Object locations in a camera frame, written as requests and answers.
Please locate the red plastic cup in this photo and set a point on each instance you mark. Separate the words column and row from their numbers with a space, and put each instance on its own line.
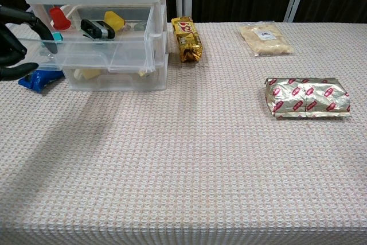
column 59, row 19

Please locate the yellow plastic cup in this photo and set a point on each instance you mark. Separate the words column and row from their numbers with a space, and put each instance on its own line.
column 114, row 20

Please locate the black rectangular gadget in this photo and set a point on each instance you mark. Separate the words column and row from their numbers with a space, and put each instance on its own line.
column 97, row 29

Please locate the pale yellow block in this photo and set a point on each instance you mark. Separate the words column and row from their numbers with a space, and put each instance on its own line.
column 87, row 73

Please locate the gold foil packet red labels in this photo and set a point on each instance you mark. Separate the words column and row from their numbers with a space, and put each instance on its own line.
column 309, row 98

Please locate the beige waffle-weave tablecloth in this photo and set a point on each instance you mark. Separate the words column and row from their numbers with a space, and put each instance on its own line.
column 183, row 156

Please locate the blue snack packet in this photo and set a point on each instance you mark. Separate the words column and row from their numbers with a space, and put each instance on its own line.
column 40, row 80

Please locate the clear plastic drawer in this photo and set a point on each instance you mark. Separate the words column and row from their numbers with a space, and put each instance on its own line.
column 120, row 80
column 129, row 52

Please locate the gold snack packet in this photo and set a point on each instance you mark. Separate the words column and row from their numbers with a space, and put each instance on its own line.
column 187, row 39

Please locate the small teal block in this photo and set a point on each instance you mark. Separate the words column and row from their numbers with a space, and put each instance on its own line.
column 57, row 37

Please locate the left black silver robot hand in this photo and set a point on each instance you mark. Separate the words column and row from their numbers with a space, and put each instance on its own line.
column 11, row 47

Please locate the clear bag of beige food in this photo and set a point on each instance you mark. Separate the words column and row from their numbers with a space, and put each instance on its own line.
column 265, row 39

